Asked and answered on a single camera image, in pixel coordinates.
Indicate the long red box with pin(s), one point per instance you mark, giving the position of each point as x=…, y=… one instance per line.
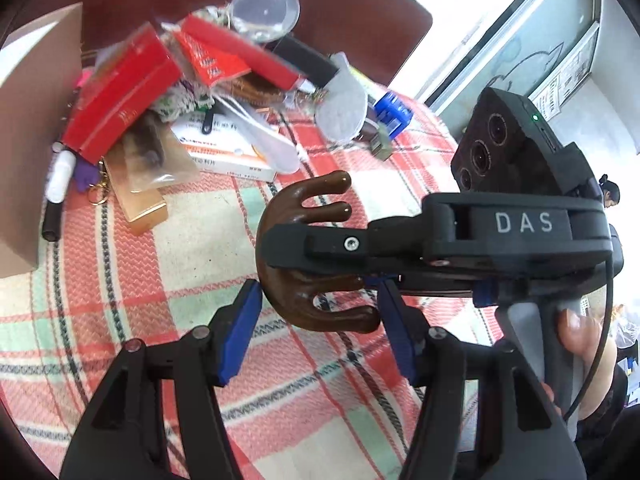
x=250, y=55

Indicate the white paper notice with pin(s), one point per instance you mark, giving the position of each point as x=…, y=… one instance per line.
x=567, y=75

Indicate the clear bag with dark item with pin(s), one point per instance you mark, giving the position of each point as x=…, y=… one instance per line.
x=155, y=160

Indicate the blue ribbed plastic cap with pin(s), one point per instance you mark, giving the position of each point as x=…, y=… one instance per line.
x=394, y=112

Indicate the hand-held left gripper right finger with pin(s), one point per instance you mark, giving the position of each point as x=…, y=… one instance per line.
x=398, y=331

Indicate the brown wooden claw massager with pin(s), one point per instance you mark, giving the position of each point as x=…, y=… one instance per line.
x=300, y=312

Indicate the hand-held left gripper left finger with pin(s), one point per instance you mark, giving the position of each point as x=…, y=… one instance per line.
x=243, y=327

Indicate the brown cardboard box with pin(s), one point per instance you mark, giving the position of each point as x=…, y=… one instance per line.
x=30, y=135

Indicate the plaid tablecloth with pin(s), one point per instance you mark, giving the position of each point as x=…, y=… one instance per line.
x=165, y=270

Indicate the black rectangular case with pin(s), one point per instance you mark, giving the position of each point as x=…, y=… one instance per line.
x=305, y=57

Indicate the clear plastic round lid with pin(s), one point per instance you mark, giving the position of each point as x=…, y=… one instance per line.
x=265, y=7

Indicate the gold rectangular box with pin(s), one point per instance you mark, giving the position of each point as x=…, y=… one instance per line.
x=145, y=212

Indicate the person's right forearm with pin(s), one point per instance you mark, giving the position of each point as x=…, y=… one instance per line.
x=600, y=380

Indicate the white lace cloth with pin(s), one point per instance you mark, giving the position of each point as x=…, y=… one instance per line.
x=175, y=102

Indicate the white orange-striped medicine box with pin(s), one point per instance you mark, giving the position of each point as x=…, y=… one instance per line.
x=225, y=157

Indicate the white plastic spoon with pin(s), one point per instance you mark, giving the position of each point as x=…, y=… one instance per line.
x=272, y=147

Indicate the small metal plug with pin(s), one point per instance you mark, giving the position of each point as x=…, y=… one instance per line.
x=381, y=146

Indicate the grey felt insole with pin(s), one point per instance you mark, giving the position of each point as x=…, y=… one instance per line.
x=342, y=105

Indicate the large red box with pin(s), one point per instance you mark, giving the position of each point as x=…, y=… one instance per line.
x=115, y=100

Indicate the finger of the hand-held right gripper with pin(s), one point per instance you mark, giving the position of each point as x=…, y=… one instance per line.
x=325, y=246
x=430, y=282

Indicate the red printed flat packet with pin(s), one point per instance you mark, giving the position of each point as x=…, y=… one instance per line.
x=210, y=62

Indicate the person's right hand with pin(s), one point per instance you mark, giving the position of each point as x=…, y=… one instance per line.
x=575, y=331

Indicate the white marker pen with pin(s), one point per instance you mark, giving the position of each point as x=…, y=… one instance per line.
x=57, y=180

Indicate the brown woven coaster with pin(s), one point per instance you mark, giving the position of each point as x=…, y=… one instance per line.
x=257, y=91

